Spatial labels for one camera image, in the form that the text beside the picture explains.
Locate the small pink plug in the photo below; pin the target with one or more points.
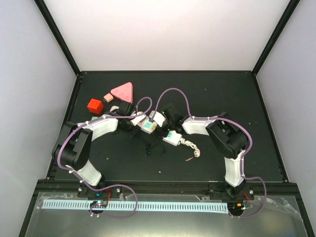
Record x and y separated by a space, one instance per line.
108 97

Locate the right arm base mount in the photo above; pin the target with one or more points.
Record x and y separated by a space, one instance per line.
226 191

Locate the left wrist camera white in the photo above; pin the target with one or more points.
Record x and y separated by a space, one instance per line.
140 116

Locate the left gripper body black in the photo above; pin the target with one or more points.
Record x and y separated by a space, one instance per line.
132 134

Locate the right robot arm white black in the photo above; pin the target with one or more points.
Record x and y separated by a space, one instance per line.
229 138

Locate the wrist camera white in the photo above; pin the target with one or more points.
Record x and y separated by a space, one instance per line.
157 117
140 116

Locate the light blue slotted cable duct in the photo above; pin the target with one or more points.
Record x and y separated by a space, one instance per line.
153 206

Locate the controller board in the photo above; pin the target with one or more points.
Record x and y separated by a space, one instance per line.
236 206
98 204

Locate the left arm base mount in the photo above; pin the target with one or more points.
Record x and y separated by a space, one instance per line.
85 192

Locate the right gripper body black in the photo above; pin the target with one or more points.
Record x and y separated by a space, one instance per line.
171 124

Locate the white power strip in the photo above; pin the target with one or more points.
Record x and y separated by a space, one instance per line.
167 135

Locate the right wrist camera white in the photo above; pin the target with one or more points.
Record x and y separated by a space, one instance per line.
157 117

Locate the white plug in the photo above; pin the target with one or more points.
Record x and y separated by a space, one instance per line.
113 108

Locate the right controller board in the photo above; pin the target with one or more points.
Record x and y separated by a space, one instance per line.
236 206

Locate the red plug adapter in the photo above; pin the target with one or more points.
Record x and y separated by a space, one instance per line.
95 106

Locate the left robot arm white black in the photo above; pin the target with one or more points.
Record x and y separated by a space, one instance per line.
72 148

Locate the left controller board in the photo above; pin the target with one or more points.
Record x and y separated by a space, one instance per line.
98 204

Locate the pink triangular socket adapter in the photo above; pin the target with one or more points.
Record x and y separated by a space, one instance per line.
124 92

